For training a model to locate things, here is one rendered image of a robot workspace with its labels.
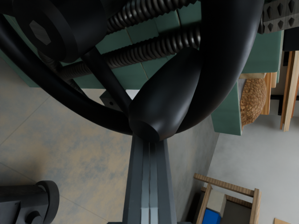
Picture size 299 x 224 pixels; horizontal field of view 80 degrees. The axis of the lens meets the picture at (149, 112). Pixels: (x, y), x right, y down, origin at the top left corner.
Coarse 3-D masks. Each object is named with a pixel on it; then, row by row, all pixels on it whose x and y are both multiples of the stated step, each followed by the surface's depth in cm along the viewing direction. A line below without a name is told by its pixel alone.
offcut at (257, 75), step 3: (240, 75) 30; (243, 75) 30; (246, 75) 30; (249, 75) 30; (252, 75) 29; (255, 75) 29; (258, 75) 29; (261, 75) 29; (264, 75) 29; (240, 78) 31; (243, 78) 30; (246, 78) 30; (249, 78) 30; (252, 78) 30; (255, 78) 29
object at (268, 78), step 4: (268, 76) 44; (268, 80) 44; (268, 84) 45; (268, 88) 46; (268, 92) 47; (268, 96) 47; (268, 100) 48; (268, 104) 49; (264, 108) 50; (268, 108) 50; (264, 112) 51; (268, 112) 51
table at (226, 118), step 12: (156, 24) 20; (168, 24) 20; (180, 24) 19; (168, 60) 23; (240, 84) 34; (228, 96) 34; (240, 96) 35; (216, 108) 38; (228, 108) 36; (216, 120) 40; (228, 120) 39; (240, 120) 37; (228, 132) 41; (240, 132) 40
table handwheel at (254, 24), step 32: (0, 0) 17; (32, 0) 12; (64, 0) 12; (96, 0) 14; (224, 0) 8; (256, 0) 8; (0, 32) 21; (32, 32) 14; (64, 32) 13; (96, 32) 15; (224, 32) 8; (256, 32) 9; (32, 64) 24; (96, 64) 17; (224, 64) 10; (64, 96) 25; (128, 96) 19; (224, 96) 12; (128, 128) 21
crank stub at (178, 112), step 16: (192, 48) 10; (176, 64) 9; (192, 64) 9; (160, 80) 8; (176, 80) 8; (192, 80) 9; (144, 96) 7; (160, 96) 7; (176, 96) 8; (192, 96) 9; (144, 112) 7; (160, 112) 7; (176, 112) 7; (144, 128) 7; (160, 128) 7; (176, 128) 8
